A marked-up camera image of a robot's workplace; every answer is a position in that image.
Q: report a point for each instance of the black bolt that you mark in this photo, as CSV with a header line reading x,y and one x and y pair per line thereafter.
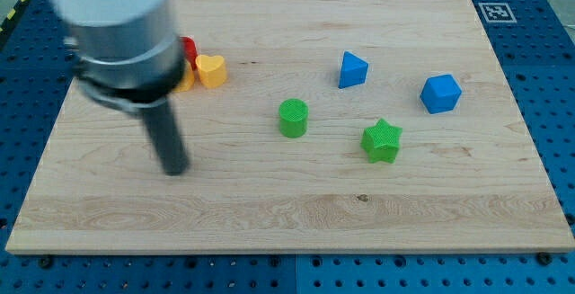
x,y
544,258
45,262

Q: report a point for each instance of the green cylinder block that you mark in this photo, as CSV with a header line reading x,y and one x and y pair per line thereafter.
x,y
293,116

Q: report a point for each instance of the white fiducial marker tag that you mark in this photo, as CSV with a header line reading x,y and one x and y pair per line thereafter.
x,y
495,12

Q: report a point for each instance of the green star block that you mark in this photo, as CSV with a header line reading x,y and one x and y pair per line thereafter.
x,y
381,142

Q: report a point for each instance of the blue triangle block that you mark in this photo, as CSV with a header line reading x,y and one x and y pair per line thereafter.
x,y
353,70

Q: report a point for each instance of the black bolt right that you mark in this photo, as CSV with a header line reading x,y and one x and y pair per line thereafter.
x,y
544,258

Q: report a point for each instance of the black bolt left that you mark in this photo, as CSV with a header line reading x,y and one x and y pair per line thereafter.
x,y
45,262

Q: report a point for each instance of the blue hexagon block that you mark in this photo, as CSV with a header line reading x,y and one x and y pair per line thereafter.
x,y
440,93

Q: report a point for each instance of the red block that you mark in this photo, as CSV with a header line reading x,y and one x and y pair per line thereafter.
x,y
190,50

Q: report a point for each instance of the yellow orange block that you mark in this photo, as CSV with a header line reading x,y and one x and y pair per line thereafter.
x,y
187,80

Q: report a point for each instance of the yellow heart block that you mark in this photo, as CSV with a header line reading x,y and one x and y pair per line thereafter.
x,y
212,70

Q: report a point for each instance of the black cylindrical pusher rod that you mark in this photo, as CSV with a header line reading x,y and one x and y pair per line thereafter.
x,y
163,132

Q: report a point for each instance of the wooden board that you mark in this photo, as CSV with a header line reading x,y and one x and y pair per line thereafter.
x,y
465,181

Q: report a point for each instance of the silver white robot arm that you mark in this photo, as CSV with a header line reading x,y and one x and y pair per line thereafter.
x,y
130,53

